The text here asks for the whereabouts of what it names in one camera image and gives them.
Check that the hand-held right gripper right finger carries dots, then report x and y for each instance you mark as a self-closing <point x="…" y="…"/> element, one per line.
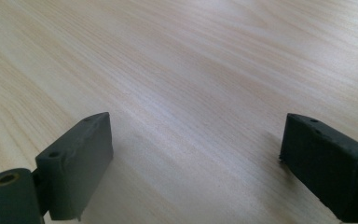
<point x="326" y="168"/>

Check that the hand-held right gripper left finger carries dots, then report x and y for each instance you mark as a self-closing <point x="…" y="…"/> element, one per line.
<point x="77" y="165"/>

